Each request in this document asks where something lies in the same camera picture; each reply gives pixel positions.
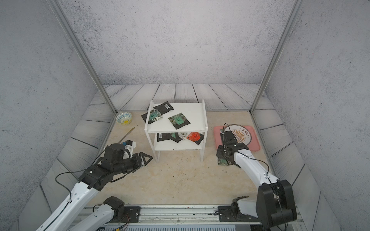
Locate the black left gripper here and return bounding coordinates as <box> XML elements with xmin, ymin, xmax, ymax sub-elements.
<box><xmin>112</xmin><ymin>151</ymin><xmax>154</xmax><ymax>176</ymax></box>

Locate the green label tea bag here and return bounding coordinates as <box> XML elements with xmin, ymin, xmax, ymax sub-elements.
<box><xmin>217</xmin><ymin>158</ymin><xmax>232</xmax><ymax>166</ymax></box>
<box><xmin>141</xmin><ymin>109</ymin><xmax>163</xmax><ymax>124</ymax></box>

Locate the green tea bag under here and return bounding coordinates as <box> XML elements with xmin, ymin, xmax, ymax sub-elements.
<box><xmin>168</xmin><ymin>113</ymin><xmax>190</xmax><ymax>130</ymax></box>

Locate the black barcode tea bag top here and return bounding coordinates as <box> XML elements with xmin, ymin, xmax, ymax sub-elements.
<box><xmin>153</xmin><ymin>101</ymin><xmax>173</xmax><ymax>115</ymax></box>

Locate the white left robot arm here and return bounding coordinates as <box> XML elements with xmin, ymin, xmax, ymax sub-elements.
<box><xmin>38</xmin><ymin>142</ymin><xmax>153</xmax><ymax>231</ymax></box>

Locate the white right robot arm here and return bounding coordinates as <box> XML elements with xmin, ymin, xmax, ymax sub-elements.
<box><xmin>216</xmin><ymin>143</ymin><xmax>297</xmax><ymax>229</ymax></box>

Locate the black barcode bag lower shelf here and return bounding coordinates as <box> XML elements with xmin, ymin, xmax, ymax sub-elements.
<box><xmin>157</xmin><ymin>133</ymin><xmax>172</xmax><ymax>141</ymax></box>

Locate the red tea bag lower shelf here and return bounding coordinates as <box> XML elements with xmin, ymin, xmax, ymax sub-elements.
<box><xmin>187</xmin><ymin>132</ymin><xmax>204</xmax><ymax>145</ymax></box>

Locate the white tea bag lower shelf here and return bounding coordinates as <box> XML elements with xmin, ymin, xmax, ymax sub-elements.
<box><xmin>178</xmin><ymin>132</ymin><xmax>190</xmax><ymax>140</ymax></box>

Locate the white two-tier shelf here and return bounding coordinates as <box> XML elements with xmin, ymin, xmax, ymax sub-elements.
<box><xmin>144</xmin><ymin>100</ymin><xmax>208</xmax><ymax>162</ymax></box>

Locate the white orange pattern plate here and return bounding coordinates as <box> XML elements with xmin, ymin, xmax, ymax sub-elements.
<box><xmin>229</xmin><ymin>125</ymin><xmax>252</xmax><ymax>145</ymax></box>

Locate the pink tray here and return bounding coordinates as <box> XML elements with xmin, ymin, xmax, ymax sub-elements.
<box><xmin>214</xmin><ymin>125</ymin><xmax>261</xmax><ymax>152</ymax></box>

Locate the small patterned bowl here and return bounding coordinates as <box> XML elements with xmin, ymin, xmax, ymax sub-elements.
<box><xmin>116</xmin><ymin>112</ymin><xmax>133</xmax><ymax>125</ymax></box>

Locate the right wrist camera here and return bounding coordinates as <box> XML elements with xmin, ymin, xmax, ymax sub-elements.
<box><xmin>220</xmin><ymin>131</ymin><xmax>238</xmax><ymax>146</ymax></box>

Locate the metal base rail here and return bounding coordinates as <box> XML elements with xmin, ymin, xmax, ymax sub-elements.
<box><xmin>107</xmin><ymin>205</ymin><xmax>262</xmax><ymax>226</ymax></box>

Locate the right metal frame post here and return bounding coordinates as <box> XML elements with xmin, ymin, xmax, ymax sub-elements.
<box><xmin>250</xmin><ymin>0</ymin><xmax>304</xmax><ymax>115</ymax></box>

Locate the metal frame post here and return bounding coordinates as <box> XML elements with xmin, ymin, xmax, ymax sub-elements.
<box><xmin>47</xmin><ymin>0</ymin><xmax>118</xmax><ymax>115</ymax></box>
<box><xmin>250</xmin><ymin>0</ymin><xmax>304</xmax><ymax>115</ymax></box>

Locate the left metal frame post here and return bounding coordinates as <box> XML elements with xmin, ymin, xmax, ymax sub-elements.
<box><xmin>47</xmin><ymin>0</ymin><xmax>118</xmax><ymax>115</ymax></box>

